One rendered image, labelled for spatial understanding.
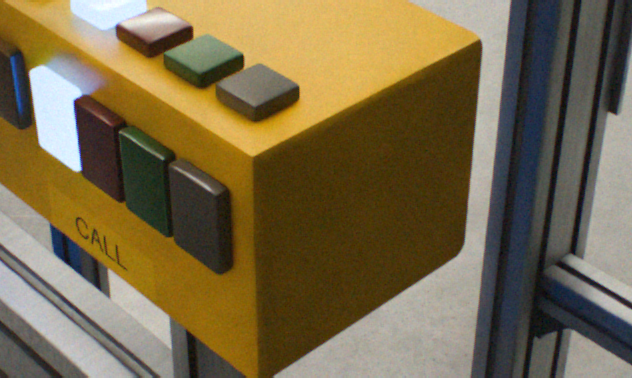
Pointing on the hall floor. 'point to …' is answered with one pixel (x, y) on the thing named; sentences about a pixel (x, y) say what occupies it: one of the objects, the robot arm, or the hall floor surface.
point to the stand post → (542, 174)
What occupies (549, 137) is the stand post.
